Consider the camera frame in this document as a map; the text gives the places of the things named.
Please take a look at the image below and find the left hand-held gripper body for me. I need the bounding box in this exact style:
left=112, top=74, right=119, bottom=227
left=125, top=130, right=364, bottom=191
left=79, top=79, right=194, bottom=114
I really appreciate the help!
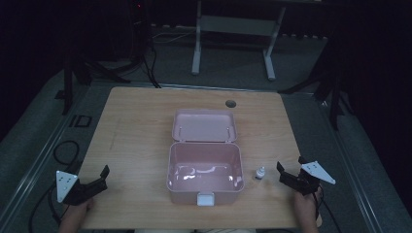
left=55, top=170, right=100, bottom=207

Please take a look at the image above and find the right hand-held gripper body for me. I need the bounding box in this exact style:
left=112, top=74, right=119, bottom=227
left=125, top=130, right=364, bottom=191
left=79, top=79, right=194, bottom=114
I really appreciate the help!
left=279, top=160, right=337, bottom=197

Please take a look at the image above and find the pink plastic box with lid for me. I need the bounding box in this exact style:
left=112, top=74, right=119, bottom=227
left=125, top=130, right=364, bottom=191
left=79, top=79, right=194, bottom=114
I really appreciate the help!
left=165, top=108, right=245, bottom=207

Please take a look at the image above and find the person's left hand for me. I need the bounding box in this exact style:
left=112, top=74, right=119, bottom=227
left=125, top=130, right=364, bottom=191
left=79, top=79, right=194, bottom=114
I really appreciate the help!
left=59, top=197, right=95, bottom=229

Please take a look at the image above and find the person's right hand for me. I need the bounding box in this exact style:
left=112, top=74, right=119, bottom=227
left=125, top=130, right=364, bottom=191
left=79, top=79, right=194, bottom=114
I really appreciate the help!
left=292, top=186, right=324, bottom=229

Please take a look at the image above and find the black tripod stand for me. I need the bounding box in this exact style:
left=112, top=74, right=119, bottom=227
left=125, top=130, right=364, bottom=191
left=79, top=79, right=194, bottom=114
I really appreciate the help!
left=53, top=48, right=132, bottom=117
left=277, top=38, right=356, bottom=132

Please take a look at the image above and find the dark computer tower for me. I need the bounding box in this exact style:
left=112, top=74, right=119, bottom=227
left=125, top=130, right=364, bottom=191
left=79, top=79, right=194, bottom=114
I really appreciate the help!
left=127, top=0, right=154, bottom=62

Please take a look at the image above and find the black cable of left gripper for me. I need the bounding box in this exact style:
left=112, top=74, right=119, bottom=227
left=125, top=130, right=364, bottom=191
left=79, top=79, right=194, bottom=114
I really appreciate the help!
left=28, top=183, right=67, bottom=233

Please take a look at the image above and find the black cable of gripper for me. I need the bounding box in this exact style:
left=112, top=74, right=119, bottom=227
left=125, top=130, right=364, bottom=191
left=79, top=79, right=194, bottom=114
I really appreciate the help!
left=311, top=184, right=343, bottom=233
left=28, top=183, right=67, bottom=233

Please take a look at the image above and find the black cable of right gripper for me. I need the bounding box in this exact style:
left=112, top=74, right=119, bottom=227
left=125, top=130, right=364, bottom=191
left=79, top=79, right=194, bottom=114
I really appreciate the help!
left=311, top=184, right=343, bottom=233

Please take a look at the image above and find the black looped floor cable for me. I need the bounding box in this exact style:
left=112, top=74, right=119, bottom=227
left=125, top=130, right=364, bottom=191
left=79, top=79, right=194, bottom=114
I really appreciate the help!
left=52, top=140, right=82, bottom=167

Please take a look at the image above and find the black cable at tower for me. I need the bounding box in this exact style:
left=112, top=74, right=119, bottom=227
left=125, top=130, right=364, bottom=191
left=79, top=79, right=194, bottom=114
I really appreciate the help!
left=142, top=45, right=162, bottom=89

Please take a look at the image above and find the white metal desk frame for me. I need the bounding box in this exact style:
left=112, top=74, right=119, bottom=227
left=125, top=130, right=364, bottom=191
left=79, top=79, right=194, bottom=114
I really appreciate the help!
left=190, top=0, right=288, bottom=82

